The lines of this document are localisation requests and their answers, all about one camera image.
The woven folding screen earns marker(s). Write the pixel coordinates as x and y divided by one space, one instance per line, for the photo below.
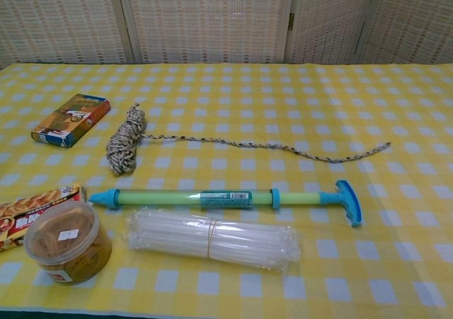
212 15

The orange red snack box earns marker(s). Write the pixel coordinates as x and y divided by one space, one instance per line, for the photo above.
21 206

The small orange blue card box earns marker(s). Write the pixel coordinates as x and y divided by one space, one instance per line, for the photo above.
70 121

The clear jar of rubber bands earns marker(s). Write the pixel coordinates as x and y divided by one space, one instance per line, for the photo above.
67 255

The green blue water pump toy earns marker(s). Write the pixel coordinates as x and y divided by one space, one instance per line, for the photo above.
159 197

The bundle of wrapped white straws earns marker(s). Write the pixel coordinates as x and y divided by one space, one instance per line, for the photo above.
177 234

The yellow checkered tablecloth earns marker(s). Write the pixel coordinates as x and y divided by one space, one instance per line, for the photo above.
283 103

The rubber band around straws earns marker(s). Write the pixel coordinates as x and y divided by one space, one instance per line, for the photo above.
209 241

